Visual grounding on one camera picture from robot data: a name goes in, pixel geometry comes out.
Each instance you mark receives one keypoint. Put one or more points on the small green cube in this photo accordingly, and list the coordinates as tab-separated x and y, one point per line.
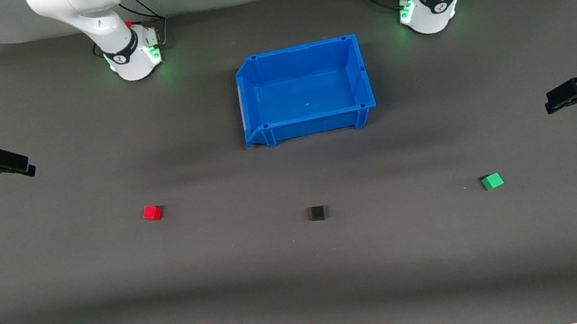
493	181

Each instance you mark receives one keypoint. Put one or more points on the small red cube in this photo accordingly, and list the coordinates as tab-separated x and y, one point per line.
152	213

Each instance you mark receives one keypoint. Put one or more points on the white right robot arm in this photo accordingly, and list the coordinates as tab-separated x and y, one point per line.
78	5

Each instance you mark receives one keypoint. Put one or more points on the small black cube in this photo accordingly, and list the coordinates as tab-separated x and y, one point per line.
317	214

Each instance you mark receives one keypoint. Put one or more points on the blue plastic storage bin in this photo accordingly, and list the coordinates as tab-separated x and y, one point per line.
307	92

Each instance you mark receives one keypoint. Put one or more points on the dark grey table mat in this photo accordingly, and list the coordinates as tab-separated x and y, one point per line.
303	271

